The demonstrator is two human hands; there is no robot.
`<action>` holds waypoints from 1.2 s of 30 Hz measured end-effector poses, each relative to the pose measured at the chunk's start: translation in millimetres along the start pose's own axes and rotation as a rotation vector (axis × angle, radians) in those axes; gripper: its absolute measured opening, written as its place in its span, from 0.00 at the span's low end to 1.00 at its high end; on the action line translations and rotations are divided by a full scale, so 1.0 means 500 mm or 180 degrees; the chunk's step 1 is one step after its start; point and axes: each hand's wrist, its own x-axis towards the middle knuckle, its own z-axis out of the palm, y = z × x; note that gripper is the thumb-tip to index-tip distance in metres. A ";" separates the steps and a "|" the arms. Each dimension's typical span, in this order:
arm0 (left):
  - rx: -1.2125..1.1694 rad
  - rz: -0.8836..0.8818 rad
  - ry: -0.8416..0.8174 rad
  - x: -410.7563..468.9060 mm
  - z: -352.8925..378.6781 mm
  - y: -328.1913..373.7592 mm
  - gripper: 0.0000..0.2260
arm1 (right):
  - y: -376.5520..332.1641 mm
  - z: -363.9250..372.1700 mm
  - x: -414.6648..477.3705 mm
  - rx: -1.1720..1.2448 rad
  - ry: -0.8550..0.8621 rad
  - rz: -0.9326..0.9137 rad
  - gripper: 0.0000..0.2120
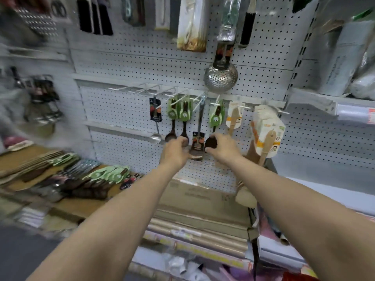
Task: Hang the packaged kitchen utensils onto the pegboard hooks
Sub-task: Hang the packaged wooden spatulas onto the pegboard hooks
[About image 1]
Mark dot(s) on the person's right hand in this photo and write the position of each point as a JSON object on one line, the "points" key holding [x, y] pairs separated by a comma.
{"points": [[225, 149]]}

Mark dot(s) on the person's left hand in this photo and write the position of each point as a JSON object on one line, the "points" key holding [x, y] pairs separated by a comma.
{"points": [[175, 155]]}

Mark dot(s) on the wooden spatulas bunch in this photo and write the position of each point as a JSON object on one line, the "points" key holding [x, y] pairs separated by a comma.
{"points": [[268, 128]]}

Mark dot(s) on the small steel ladle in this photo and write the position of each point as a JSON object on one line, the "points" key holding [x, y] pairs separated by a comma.
{"points": [[155, 109]]}

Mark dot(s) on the bundle of carded steel utensils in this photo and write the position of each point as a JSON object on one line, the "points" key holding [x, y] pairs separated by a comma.
{"points": [[73, 175], [130, 181]]}

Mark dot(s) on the row of dark spoons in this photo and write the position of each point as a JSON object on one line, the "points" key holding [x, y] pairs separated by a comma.
{"points": [[96, 187]]}

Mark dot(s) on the person's right forearm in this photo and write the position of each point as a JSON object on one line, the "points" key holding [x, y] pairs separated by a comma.
{"points": [[307, 213]]}

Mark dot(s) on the person's left forearm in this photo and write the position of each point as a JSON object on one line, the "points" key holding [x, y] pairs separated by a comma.
{"points": [[102, 231]]}

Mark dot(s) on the grey store shelf unit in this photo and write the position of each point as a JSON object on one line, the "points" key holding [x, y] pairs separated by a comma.
{"points": [[337, 184]]}

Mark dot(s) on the large steel skimmer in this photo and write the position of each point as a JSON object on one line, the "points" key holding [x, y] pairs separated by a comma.
{"points": [[220, 80]]}

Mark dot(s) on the stack of long beige boxes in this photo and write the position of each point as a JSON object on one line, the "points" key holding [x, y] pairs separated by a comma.
{"points": [[199, 234]]}

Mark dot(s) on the white knife in package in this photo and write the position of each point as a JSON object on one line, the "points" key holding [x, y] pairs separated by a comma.
{"points": [[192, 26]]}

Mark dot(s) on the clear pack green insert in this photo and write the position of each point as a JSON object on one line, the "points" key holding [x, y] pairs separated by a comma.
{"points": [[230, 20]]}

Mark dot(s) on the white hanging pack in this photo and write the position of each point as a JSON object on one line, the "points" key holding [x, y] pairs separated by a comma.
{"points": [[162, 13]]}

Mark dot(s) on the grey cup pack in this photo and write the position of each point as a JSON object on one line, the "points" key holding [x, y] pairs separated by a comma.
{"points": [[342, 61]]}

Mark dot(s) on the dark hanging pack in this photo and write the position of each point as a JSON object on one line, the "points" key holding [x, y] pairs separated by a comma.
{"points": [[133, 11]]}

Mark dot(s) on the slim white roll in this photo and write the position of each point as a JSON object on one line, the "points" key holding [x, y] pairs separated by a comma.
{"points": [[363, 84]]}

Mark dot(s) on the black flat brush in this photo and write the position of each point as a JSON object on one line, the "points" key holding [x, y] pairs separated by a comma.
{"points": [[84, 14], [105, 18], [95, 17]]}

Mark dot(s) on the red packet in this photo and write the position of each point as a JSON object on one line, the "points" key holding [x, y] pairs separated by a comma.
{"points": [[14, 141]]}

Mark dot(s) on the black orange tool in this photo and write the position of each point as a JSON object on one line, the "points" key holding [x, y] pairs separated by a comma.
{"points": [[301, 2]]}

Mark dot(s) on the scissors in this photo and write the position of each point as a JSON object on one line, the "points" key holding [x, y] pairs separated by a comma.
{"points": [[58, 8]]}

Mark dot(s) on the steel grater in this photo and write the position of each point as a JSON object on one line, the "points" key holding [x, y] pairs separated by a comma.
{"points": [[36, 23]]}

